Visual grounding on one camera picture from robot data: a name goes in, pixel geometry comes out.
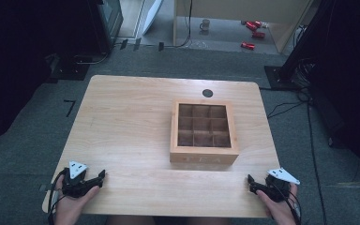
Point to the white board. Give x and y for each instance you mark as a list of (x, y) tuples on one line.
[(151, 14)]

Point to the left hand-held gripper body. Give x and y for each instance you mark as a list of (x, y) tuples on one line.
[(75, 184)]

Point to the wooden compartment box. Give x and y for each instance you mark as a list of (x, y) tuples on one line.
[(203, 131)]

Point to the black tape piece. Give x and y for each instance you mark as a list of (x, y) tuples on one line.
[(161, 46), (123, 44)]

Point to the grey tape strip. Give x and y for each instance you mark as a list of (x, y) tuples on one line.
[(45, 187)]

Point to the black stand with base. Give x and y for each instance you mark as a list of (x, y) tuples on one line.
[(289, 56)]

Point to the red can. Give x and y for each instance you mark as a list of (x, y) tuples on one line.
[(258, 23), (247, 46), (258, 34), (250, 26)]

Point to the black stand base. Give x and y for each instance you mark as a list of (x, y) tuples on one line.
[(68, 70)]

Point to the grey mug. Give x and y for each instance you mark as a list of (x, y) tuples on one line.
[(204, 25)]

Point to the person's right hand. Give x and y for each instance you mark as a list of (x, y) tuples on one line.
[(278, 211)]

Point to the black round table grommet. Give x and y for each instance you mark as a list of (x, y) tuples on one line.
[(207, 93)]

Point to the person's left hand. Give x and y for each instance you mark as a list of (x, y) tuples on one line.
[(70, 207)]

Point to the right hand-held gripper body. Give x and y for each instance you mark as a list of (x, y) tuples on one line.
[(278, 187)]

